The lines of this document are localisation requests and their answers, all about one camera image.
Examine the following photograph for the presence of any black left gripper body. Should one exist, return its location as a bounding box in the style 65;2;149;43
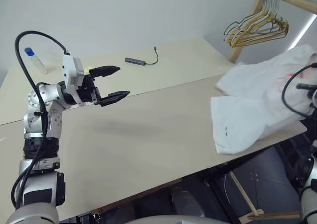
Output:
78;74;102;106

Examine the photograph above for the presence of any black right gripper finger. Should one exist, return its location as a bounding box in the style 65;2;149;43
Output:
296;83;317;91

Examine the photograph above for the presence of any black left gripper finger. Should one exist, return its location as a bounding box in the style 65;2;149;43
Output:
88;65;121;79
99;90;131;108

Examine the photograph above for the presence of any white shirt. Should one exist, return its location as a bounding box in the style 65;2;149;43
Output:
210;44;317;156

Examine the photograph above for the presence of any white bottle with blue cap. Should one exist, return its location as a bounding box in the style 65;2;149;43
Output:
24;47;48;75

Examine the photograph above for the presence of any bunch of hangers on rack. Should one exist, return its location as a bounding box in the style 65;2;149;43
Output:
226;0;288;46

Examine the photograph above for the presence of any dark grey riveted panel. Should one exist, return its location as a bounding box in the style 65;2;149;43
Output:
232;147;298;192

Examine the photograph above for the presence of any dark rounded shape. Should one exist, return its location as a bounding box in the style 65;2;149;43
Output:
170;190;203;216

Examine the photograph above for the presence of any grey rounded robot body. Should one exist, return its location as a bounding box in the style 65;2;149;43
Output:
128;214;206;224

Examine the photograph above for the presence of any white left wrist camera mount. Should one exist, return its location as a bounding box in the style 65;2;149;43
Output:
61;54;85;107

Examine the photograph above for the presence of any grey USB hub with cable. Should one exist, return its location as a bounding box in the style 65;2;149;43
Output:
124;46;159;66

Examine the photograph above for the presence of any thin white cable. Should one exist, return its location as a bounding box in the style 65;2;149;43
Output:
223;174;229;198

